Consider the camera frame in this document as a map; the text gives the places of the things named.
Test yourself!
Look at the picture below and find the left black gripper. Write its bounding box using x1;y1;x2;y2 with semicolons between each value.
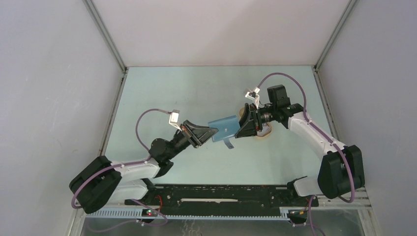
166;120;218;160

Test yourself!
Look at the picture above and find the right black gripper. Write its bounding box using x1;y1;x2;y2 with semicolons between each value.
233;103;276;139

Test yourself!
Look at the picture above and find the blue leather card holder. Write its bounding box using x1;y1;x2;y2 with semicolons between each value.
208;115;240;149

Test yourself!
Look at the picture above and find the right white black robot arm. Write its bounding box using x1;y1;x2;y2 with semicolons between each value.
235;85;365;206

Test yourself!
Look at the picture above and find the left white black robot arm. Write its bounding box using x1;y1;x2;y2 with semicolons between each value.
69;120;218;213

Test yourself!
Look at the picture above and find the oval wooden tray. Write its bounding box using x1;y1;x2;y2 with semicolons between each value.
238;107;272;140

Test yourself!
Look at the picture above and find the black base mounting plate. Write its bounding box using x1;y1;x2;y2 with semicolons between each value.
124;184;310;217

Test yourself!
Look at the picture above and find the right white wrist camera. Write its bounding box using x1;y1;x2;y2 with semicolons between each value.
244;87;260;109

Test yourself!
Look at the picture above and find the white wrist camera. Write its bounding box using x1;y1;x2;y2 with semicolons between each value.
244;87;260;109
169;110;181;130

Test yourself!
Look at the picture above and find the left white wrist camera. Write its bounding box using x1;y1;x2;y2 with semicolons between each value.
169;110;181;130

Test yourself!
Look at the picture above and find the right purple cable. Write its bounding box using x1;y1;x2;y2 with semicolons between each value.
255;72;356;204

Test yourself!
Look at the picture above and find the purple cable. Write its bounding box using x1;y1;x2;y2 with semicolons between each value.
255;72;356;204
71;109;173;209

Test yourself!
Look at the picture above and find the white cable duct strip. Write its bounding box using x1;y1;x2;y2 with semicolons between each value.
85;208;291;221

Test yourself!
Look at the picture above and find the aluminium frame rail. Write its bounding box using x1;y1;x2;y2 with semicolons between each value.
317;187;372;209

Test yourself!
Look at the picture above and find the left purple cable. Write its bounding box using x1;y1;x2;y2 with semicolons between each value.
71;109;173;209

